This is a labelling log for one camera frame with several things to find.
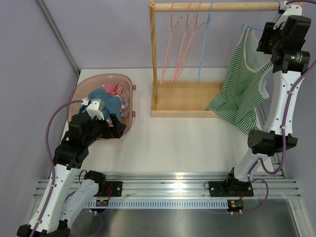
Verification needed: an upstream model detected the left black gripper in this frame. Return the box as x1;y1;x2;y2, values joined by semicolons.
83;113;126;146

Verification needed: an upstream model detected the blue tank top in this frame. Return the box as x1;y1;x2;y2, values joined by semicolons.
88;88;122;123

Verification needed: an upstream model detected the lilac tank top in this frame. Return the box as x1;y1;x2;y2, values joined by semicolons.
120;93;130;118

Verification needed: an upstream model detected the red white striped tank top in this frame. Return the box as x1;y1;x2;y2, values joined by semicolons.
102;82;123;97

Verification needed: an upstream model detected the green white striped tank top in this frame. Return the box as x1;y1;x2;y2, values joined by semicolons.
206;28;273;134

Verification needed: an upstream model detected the blue hanger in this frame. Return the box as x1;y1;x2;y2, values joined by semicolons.
240;24;266;69
197;2;213;84

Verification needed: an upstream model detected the pink hanger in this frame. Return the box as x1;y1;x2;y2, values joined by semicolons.
177;2;206;81
159;2;182;85
172;2;195;82

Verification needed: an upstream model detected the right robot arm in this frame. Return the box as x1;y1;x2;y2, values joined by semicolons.
207;15;312;197

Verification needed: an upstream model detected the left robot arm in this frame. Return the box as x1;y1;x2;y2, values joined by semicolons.
17;113;126;237

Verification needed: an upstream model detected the pink plastic basin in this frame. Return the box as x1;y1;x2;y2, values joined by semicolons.
70;74;136;135

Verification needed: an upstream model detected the wooden clothes rack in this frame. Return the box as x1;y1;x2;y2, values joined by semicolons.
149;0;288;118

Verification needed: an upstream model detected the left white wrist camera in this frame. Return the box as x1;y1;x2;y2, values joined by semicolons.
81;98;105;120

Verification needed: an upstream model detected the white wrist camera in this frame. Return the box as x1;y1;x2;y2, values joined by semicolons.
81;98;105;120
273;0;304;30

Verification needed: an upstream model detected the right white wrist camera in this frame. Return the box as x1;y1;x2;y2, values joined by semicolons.
273;0;304;30

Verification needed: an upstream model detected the white slotted cable duct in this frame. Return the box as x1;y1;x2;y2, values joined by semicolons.
84;199;228;209

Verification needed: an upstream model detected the aluminium mounting rail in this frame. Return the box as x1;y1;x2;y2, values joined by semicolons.
33;153;303;201

